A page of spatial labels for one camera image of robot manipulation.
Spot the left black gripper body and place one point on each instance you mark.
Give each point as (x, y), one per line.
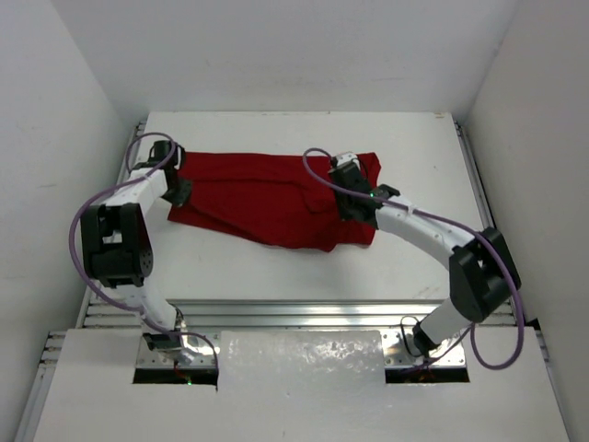
(180, 192)

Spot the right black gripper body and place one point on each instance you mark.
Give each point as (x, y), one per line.
(345, 207)

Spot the red t shirt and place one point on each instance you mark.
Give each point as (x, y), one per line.
(270, 199)

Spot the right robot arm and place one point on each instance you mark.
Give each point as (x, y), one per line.
(482, 274)

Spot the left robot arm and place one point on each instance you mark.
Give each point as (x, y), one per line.
(117, 255)

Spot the white foam cover panel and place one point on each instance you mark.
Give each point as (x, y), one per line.
(291, 386)

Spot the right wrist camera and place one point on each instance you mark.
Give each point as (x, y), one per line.
(345, 158)

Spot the aluminium frame rail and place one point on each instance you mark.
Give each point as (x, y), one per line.
(222, 280)

